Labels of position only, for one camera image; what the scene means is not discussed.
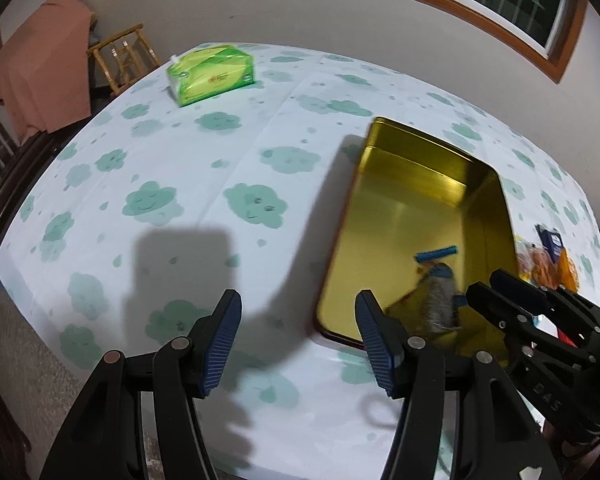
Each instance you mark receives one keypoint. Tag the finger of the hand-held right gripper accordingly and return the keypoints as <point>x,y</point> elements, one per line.
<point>500,307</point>
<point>535,292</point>

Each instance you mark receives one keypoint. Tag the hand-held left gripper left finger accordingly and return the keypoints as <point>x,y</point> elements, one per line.
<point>221,345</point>

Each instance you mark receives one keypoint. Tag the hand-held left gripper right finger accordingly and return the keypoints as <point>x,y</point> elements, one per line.
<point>375,345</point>

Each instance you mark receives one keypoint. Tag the orange snack packet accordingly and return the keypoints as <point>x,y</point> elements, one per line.
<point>567,270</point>

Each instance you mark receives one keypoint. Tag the blue and silver snack packet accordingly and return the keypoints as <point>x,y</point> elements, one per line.
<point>437,295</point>

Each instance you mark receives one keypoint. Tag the red and gold tin box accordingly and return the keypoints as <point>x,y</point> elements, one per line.
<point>395,210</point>

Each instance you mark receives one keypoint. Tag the clear packet of orange sticks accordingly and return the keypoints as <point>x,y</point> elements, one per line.
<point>535,262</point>

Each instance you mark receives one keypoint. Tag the blue cracker packet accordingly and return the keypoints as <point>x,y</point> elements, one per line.
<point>552,242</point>

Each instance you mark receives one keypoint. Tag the cloud print tablecloth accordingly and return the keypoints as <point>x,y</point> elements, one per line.
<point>180,160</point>

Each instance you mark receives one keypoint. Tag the green tissue box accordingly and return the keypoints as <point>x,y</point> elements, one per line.
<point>210,72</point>

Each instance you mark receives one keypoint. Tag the dark wooden furniture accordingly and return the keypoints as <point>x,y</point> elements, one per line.
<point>5,170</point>

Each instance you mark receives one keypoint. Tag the light wooden chair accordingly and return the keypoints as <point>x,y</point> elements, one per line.
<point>125,55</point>

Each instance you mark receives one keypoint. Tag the pink cloth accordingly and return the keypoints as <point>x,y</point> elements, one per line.
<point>45,70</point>

